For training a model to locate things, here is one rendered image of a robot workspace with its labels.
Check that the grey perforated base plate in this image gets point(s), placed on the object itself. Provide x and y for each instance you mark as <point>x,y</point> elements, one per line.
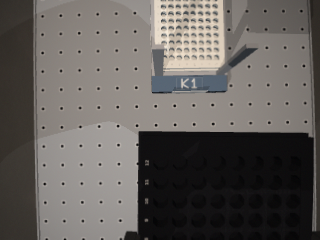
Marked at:
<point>93,94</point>

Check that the black well plate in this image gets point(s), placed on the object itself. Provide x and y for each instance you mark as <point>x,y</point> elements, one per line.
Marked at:
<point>258,188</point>

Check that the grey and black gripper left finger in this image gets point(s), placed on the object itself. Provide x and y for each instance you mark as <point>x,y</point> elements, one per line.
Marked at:
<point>132,235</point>

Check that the white well plate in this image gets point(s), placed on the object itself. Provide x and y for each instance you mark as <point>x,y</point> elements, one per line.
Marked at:
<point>170,24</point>

